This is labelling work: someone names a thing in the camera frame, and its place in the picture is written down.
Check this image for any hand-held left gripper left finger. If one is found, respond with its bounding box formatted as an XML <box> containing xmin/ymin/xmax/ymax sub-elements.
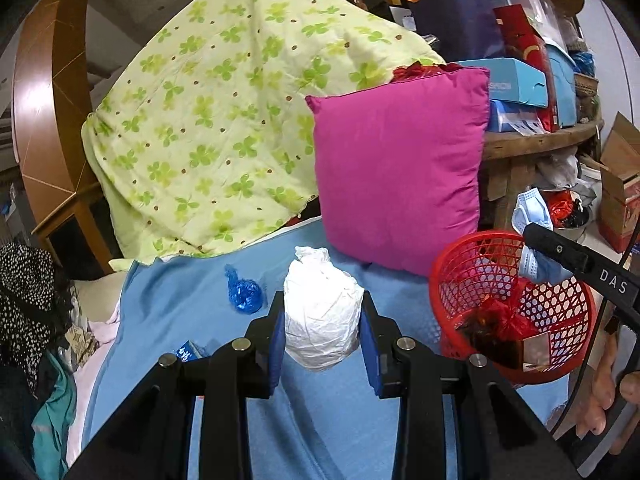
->
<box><xmin>65</xmin><ymin>293</ymin><xmax>287</xmax><ymax>480</ymax></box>

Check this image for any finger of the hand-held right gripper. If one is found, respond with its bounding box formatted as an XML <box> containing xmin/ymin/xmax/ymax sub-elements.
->
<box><xmin>522</xmin><ymin>222</ymin><xmax>591</xmax><ymax>274</ymax></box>

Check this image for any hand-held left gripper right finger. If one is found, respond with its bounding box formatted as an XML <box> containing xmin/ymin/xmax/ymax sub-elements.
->
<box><xmin>360</xmin><ymin>292</ymin><xmax>586</xmax><ymax>480</ymax></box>

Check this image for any blue face mask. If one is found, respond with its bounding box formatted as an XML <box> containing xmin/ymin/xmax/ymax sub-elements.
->
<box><xmin>511</xmin><ymin>187</ymin><xmax>573</xmax><ymax>283</ymax></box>

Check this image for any blue plastic bag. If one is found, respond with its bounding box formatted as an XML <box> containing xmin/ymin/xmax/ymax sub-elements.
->
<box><xmin>224</xmin><ymin>264</ymin><xmax>264</xmax><ymax>317</ymax></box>

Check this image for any white plastic bag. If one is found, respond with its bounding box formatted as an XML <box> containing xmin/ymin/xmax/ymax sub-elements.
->
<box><xmin>537</xmin><ymin>152</ymin><xmax>581</xmax><ymax>191</ymax></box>
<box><xmin>283</xmin><ymin>246</ymin><xmax>365</xmax><ymax>372</ymax></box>

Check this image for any red plastic mesh basket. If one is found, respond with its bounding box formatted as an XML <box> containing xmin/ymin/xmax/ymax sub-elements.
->
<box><xmin>429</xmin><ymin>230</ymin><xmax>598</xmax><ymax>386</ymax></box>

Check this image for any person's right hand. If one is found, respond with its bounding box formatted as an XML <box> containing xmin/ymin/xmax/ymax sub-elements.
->
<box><xmin>575</xmin><ymin>331</ymin><xmax>640</xmax><ymax>453</ymax></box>

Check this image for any metal basin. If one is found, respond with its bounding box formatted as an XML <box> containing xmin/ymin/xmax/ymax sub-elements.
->
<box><xmin>545</xmin><ymin>187</ymin><xmax>598</xmax><ymax>243</ymax></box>

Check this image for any black plastic bag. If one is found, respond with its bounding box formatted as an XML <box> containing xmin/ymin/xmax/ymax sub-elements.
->
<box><xmin>565</xmin><ymin>200</ymin><xmax>593</xmax><ymax>228</ymax></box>

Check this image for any small red plastic bag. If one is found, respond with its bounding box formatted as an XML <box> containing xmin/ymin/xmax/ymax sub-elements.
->
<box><xmin>545</xmin><ymin>190</ymin><xmax>576</xmax><ymax>221</ymax></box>

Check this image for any white crumpled plastic bag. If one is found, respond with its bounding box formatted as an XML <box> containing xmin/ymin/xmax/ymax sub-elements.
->
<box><xmin>537</xmin><ymin>152</ymin><xmax>581</xmax><ymax>191</ymax></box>

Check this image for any open cardboard box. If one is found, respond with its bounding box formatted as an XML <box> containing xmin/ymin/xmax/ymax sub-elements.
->
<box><xmin>597</xmin><ymin>112</ymin><xmax>640</xmax><ymax>253</ymax></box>

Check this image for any dark red cellophane bag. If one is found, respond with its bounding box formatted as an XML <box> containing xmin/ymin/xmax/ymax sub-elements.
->
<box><xmin>455</xmin><ymin>280</ymin><xmax>536</xmax><ymax>371</ymax></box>

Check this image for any gold brown small box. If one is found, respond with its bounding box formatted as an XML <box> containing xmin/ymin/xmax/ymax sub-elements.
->
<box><xmin>522</xmin><ymin>332</ymin><xmax>556</xmax><ymax>373</ymax></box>

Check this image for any old wooden table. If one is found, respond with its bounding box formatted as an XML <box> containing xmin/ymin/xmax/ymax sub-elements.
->
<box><xmin>480</xmin><ymin>119</ymin><xmax>606</xmax><ymax>233</ymax></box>

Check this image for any blue bed sheet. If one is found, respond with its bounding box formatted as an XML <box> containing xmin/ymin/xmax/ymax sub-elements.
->
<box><xmin>82</xmin><ymin>215</ymin><xmax>571</xmax><ymax>480</ymax></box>

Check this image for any white blue packets stack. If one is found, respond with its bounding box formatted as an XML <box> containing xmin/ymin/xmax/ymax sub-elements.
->
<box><xmin>487</xmin><ymin>100</ymin><xmax>546</xmax><ymax>136</ymax></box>

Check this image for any wicker basket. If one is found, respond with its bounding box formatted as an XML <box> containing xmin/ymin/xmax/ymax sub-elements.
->
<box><xmin>574</xmin><ymin>72</ymin><xmax>600</xmax><ymax>98</ymax></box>

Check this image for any light blue cardboard box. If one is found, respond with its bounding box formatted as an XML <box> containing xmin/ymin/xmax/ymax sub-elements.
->
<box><xmin>452</xmin><ymin>57</ymin><xmax>548</xmax><ymax>110</ymax></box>

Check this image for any magenta pillow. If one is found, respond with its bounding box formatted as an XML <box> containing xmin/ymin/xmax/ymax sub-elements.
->
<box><xmin>305</xmin><ymin>66</ymin><xmax>492</xmax><ymax>277</ymax></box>

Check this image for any cream pillow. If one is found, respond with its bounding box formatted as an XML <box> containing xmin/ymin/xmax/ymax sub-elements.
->
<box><xmin>70</xmin><ymin>272</ymin><xmax>131</xmax><ymax>326</ymax></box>

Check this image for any pale pink sheet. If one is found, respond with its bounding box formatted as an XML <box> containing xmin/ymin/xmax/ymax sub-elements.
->
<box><xmin>65</xmin><ymin>310</ymin><xmax>121</xmax><ymax>466</ymax></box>

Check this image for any crumpled blue plastic sack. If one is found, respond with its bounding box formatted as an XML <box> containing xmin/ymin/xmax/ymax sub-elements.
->
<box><xmin>570</xmin><ymin>51</ymin><xmax>596</xmax><ymax>76</ymax></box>

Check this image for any beige patterned cloth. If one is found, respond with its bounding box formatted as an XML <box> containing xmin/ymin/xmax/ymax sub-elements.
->
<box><xmin>65</xmin><ymin>325</ymin><xmax>98</xmax><ymax>361</ymax></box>

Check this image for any red cardboard box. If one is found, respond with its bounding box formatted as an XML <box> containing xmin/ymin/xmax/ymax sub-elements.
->
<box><xmin>495</xmin><ymin>5</ymin><xmax>558</xmax><ymax>133</ymax></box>

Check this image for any large red plastic bag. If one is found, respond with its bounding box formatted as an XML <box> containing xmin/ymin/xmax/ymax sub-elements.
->
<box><xmin>391</xmin><ymin>61</ymin><xmax>451</xmax><ymax>83</ymax></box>

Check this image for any teal garment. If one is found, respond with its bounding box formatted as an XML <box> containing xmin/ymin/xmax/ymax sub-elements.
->
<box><xmin>31</xmin><ymin>350</ymin><xmax>76</xmax><ymax>480</ymax></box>

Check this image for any green clover print quilt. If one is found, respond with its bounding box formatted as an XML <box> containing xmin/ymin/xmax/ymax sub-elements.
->
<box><xmin>81</xmin><ymin>0</ymin><xmax>446</xmax><ymax>265</ymax></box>

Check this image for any black polka dot garment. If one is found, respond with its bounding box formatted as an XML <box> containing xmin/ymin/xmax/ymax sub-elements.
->
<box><xmin>0</xmin><ymin>242</ymin><xmax>76</xmax><ymax>396</ymax></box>

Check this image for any curved wooden cabinet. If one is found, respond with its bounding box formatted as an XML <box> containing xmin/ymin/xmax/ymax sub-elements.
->
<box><xmin>11</xmin><ymin>0</ymin><xmax>116</xmax><ymax>281</ymax></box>

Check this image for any black cable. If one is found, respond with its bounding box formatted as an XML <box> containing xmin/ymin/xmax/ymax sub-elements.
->
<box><xmin>547</xmin><ymin>210</ymin><xmax>640</xmax><ymax>441</ymax></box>

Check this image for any navy bag with orange strap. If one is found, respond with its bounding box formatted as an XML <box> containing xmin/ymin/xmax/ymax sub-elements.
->
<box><xmin>402</xmin><ymin>0</ymin><xmax>508</xmax><ymax>63</ymax></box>

